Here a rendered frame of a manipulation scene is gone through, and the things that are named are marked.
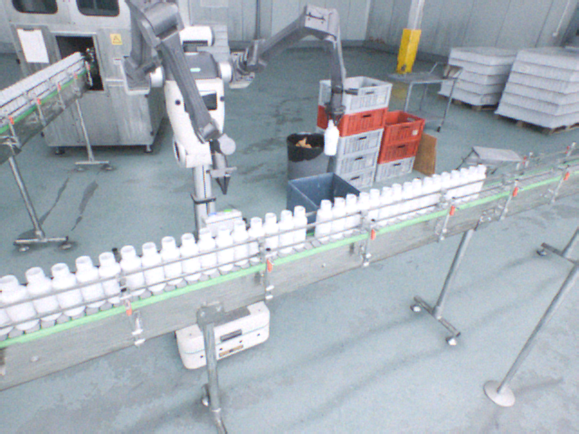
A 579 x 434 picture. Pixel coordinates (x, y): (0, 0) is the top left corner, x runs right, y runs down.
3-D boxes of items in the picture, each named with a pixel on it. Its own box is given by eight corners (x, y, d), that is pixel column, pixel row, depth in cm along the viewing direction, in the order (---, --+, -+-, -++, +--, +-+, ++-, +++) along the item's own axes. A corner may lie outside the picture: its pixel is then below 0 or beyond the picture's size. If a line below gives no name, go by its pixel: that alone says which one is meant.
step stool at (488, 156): (492, 173, 458) (505, 142, 436) (510, 195, 407) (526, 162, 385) (454, 169, 463) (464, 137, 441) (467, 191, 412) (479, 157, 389)
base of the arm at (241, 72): (230, 53, 159) (235, 81, 160) (235, 45, 152) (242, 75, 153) (248, 53, 163) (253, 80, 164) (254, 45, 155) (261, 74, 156)
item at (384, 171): (375, 182, 420) (379, 165, 408) (352, 169, 449) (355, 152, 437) (412, 173, 448) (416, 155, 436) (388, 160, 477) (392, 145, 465)
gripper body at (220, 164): (237, 171, 134) (233, 151, 132) (210, 175, 129) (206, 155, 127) (231, 170, 139) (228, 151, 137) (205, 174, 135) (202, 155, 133)
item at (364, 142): (338, 159, 358) (341, 137, 346) (312, 146, 385) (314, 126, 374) (380, 148, 389) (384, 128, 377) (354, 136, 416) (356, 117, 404)
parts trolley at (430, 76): (397, 140, 546) (413, 70, 492) (374, 128, 586) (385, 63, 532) (446, 132, 590) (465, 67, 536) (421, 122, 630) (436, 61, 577)
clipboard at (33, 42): (26, 61, 382) (15, 26, 365) (51, 62, 386) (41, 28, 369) (25, 62, 379) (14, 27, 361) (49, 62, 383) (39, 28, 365)
